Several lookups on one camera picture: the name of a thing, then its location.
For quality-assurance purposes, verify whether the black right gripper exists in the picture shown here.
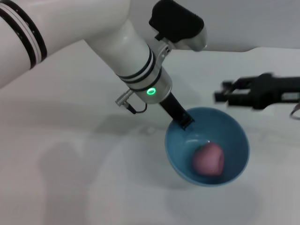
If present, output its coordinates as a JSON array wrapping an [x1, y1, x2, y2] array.
[[214, 73, 300, 111]]

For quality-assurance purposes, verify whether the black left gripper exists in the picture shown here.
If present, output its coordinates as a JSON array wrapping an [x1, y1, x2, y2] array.
[[159, 92, 195, 131]]

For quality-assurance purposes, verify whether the blue bowl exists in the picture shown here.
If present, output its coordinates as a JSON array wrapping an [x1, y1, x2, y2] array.
[[165, 107, 250, 187]]

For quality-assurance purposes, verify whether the pink toy peach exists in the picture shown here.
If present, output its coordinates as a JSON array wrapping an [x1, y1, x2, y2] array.
[[193, 142, 225, 176]]

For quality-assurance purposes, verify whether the left arm connector cable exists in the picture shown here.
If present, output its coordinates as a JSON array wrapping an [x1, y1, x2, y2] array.
[[114, 90, 148, 115]]

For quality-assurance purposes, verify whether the black and silver left wrist camera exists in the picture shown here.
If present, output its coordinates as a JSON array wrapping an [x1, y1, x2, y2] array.
[[149, 0, 209, 52]]

